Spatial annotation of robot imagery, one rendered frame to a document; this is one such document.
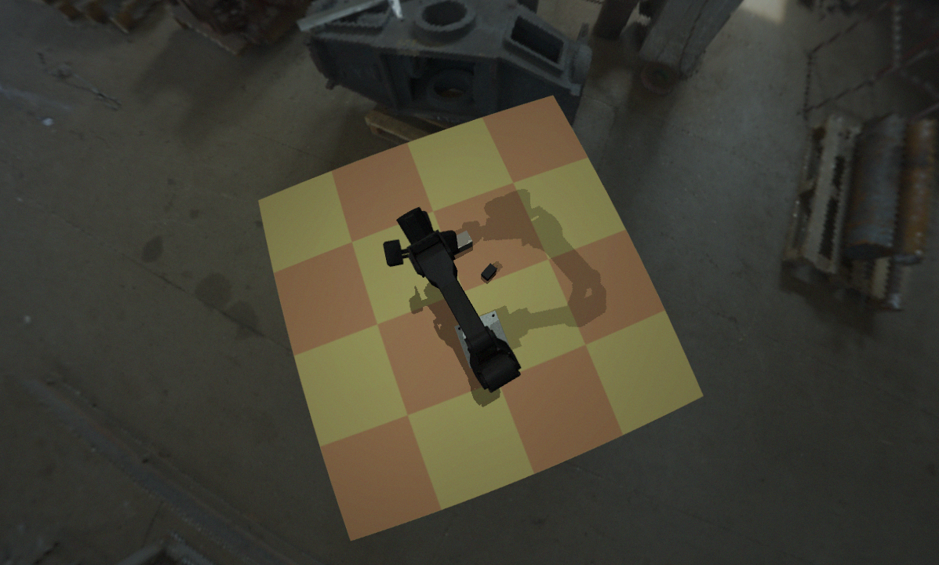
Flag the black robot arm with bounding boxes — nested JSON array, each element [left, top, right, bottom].
[[397, 207, 521, 393]]

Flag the black two-prong plug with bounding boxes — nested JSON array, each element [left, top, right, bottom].
[[481, 264, 497, 281]]

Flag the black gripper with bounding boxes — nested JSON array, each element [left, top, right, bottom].
[[383, 230, 458, 267]]

